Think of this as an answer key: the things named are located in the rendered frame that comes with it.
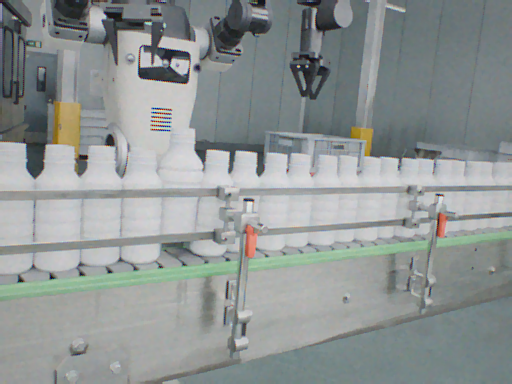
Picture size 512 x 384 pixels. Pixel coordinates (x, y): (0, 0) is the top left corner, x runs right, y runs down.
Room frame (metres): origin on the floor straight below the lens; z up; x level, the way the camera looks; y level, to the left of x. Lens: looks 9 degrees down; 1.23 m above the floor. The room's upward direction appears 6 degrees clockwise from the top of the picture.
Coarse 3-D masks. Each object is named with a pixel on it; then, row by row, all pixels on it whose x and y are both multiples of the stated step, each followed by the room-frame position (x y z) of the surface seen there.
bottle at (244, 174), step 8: (240, 152) 0.84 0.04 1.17; (248, 152) 0.87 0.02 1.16; (240, 160) 0.84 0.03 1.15; (248, 160) 0.83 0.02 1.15; (256, 160) 0.84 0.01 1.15; (240, 168) 0.83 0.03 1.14; (248, 168) 0.83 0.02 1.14; (232, 176) 0.83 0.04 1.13; (240, 176) 0.83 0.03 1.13; (248, 176) 0.83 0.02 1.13; (256, 176) 0.84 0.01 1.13; (240, 184) 0.82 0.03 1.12; (248, 184) 0.82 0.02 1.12; (256, 184) 0.83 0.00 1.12; (240, 200) 0.82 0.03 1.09; (256, 200) 0.83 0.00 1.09; (240, 208) 0.82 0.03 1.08; (256, 208) 0.84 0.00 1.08; (232, 224) 0.82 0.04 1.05; (232, 248) 0.82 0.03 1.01
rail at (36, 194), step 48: (0, 192) 0.60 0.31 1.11; (48, 192) 0.63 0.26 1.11; (96, 192) 0.67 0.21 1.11; (144, 192) 0.71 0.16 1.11; (192, 192) 0.75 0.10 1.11; (240, 192) 0.80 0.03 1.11; (288, 192) 0.86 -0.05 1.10; (336, 192) 0.92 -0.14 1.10; (384, 192) 1.00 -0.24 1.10; (96, 240) 0.67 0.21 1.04; (144, 240) 0.71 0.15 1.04; (192, 240) 0.75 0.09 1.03
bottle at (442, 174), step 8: (440, 160) 1.17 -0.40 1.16; (440, 168) 1.14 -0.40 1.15; (448, 168) 1.14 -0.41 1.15; (440, 176) 1.14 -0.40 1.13; (448, 176) 1.14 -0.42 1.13; (440, 184) 1.13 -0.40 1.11; (448, 184) 1.13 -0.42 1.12; (440, 192) 1.13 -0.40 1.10; (448, 192) 1.13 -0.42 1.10; (448, 200) 1.13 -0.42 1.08; (448, 208) 1.13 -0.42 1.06; (448, 224) 1.14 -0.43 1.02
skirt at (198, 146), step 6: (198, 144) 14.36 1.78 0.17; (204, 144) 14.47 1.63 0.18; (210, 144) 14.58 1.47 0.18; (216, 144) 14.70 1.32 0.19; (222, 144) 14.81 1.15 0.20; (228, 144) 14.93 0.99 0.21; (234, 144) 15.05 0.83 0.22; (240, 144) 15.18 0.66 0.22; (246, 144) 15.30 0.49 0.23; (252, 144) 15.45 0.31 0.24; (258, 144) 15.59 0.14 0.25; (198, 150) 14.34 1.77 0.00; (204, 150) 14.47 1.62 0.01; (216, 150) 14.70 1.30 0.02; (222, 150) 14.82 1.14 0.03; (228, 150) 14.94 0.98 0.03; (234, 150) 15.06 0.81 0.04; (240, 150) 15.19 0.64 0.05; (246, 150) 15.31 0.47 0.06; (252, 150) 15.44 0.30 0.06; (258, 150) 15.56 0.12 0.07
